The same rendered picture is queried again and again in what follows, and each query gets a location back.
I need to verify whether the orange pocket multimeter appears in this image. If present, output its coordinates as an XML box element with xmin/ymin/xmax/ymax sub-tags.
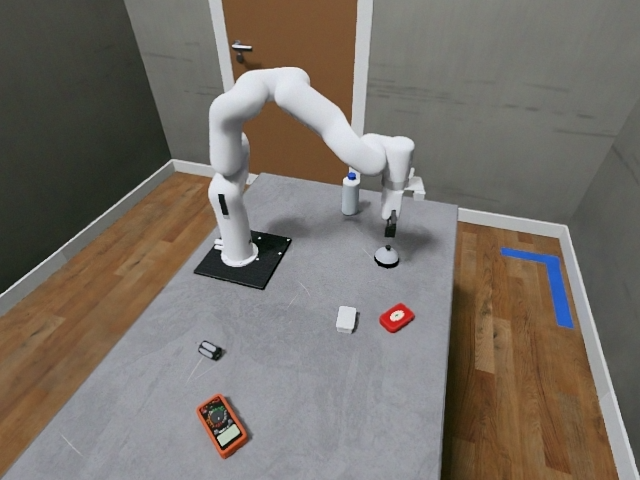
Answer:
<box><xmin>196</xmin><ymin>394</ymin><xmax>248</xmax><ymax>459</ymax></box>

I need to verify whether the silver service bell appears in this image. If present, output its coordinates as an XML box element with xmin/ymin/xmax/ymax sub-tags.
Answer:
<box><xmin>374</xmin><ymin>245</ymin><xmax>399</xmax><ymax>269</ymax></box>

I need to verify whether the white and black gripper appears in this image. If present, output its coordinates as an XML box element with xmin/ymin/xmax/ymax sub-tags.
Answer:
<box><xmin>381</xmin><ymin>184</ymin><xmax>405</xmax><ymax>238</ymax></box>

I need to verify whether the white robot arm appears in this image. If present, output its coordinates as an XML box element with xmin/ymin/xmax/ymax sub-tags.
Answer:
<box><xmin>209</xmin><ymin>67</ymin><xmax>425</xmax><ymax>267</ymax></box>

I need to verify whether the white plastic bottle with blue cap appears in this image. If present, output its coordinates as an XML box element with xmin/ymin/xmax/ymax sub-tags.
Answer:
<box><xmin>342</xmin><ymin>172</ymin><xmax>360</xmax><ymax>216</ymax></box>

